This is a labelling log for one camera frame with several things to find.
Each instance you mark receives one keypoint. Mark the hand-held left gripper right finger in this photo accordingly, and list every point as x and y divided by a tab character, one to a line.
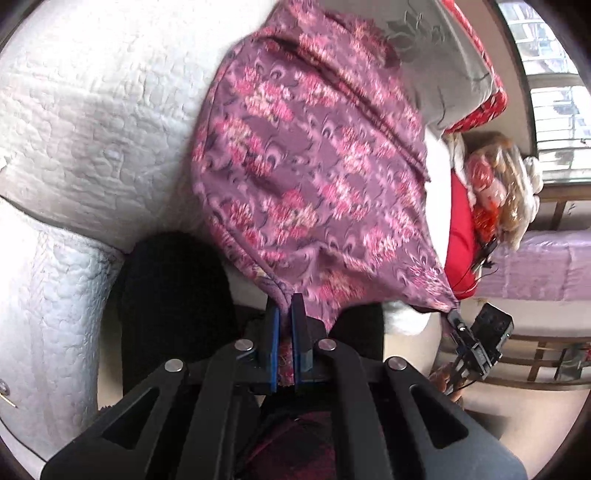
298	353

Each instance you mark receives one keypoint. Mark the window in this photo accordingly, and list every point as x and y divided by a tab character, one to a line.
549	83

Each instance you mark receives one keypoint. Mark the red cloth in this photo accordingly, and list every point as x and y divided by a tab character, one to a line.
461	240

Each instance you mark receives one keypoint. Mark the person's right hand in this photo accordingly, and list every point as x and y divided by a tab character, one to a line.
445	383

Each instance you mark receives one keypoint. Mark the grey flower print pillow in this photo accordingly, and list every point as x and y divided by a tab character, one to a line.
443	60

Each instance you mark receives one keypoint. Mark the purple bed cover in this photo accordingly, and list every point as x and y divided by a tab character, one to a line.
540	265

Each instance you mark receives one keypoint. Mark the white quilted bed cover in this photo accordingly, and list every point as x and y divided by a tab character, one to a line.
92	138

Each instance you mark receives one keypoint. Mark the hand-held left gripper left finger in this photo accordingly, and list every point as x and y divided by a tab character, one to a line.
275	344

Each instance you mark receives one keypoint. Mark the wooden bed frame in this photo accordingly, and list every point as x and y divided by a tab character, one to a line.
535	350

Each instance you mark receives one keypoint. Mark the purple floral pillowcase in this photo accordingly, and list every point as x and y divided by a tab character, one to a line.
318	184

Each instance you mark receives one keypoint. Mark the plastic bag of plush toys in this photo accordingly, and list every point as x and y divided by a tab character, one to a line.
501	184

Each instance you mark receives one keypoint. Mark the red patterned pillow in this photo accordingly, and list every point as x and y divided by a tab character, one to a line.
480	108

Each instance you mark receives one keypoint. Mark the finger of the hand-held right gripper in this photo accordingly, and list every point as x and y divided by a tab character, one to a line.
461	327

